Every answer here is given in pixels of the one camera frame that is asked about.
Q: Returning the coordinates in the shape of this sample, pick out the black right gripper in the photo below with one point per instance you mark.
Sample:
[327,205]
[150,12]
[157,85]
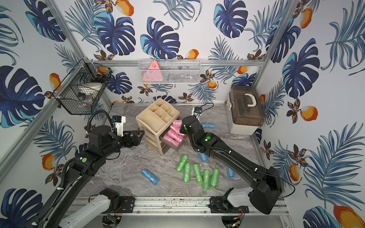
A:
[182,129]

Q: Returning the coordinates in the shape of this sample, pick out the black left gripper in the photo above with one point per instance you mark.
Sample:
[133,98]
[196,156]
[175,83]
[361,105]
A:
[130,138]

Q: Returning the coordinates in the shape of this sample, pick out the pink roll pair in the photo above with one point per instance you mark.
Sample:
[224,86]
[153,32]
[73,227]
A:
[177,123]

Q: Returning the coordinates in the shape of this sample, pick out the clear top drawer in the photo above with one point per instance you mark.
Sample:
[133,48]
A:
[168,144]

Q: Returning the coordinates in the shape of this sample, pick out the beige drawer organizer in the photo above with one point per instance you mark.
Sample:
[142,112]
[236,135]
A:
[155,120]

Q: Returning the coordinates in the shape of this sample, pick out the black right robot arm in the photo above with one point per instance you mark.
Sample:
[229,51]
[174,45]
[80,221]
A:
[265,184]

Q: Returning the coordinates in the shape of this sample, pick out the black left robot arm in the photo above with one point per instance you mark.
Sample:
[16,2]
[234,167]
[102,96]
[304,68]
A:
[77,172]

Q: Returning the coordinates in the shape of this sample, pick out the blue roll far back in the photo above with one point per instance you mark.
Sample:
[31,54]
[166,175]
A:
[209,125]

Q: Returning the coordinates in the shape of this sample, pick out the blue roll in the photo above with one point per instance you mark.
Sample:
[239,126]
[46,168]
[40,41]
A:
[230,173]
[209,125]
[153,179]
[204,158]

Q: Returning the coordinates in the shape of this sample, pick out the green roll leftmost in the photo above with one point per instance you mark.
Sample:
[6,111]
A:
[182,162]

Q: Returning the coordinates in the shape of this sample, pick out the blue roll centre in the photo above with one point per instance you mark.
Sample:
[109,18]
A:
[204,158]

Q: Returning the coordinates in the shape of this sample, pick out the blue roll front left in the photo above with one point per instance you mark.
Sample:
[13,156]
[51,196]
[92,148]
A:
[153,179]

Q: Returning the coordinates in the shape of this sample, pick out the brown lidded storage box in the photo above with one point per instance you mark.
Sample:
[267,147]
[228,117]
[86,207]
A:
[245,113]

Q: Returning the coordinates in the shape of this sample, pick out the pink triangle sponge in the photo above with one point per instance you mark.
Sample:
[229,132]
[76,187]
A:
[153,74]

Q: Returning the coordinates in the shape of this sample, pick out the blue roll right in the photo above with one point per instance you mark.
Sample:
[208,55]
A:
[230,173]

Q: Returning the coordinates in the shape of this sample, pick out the white bowl in basket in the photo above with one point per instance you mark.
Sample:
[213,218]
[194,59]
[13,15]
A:
[90,88]

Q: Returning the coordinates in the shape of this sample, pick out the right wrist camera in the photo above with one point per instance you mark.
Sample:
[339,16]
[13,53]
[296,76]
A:
[196,111]

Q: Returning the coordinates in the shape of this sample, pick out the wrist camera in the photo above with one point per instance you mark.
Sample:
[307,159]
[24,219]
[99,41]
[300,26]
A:
[196,111]
[119,122]

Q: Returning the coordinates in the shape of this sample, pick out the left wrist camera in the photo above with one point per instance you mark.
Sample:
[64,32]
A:
[119,122]

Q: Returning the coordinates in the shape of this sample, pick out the white wire shelf basket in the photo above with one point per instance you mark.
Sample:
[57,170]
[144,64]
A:
[175,71]

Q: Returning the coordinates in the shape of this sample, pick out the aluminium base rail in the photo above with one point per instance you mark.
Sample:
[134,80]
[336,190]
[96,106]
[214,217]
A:
[185,206]

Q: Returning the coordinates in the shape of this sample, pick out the black wire basket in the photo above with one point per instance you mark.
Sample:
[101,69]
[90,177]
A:
[68,95]

